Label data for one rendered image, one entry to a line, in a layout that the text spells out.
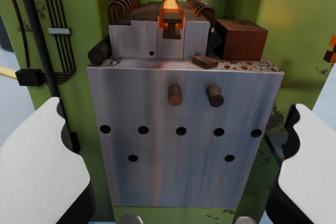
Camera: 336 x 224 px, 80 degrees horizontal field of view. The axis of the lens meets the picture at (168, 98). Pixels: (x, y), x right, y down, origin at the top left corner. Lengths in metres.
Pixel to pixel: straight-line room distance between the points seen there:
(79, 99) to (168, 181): 0.38
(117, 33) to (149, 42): 0.07
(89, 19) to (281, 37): 0.52
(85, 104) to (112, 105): 0.28
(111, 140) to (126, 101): 0.12
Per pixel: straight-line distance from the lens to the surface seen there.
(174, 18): 0.32
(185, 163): 0.54
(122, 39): 0.44
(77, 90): 0.69
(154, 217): 0.74
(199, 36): 0.43
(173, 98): 0.37
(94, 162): 0.89
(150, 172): 0.57
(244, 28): 0.47
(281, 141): 0.63
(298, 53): 0.69
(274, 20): 0.63
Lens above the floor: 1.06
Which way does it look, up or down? 30 degrees down
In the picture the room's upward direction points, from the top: 2 degrees clockwise
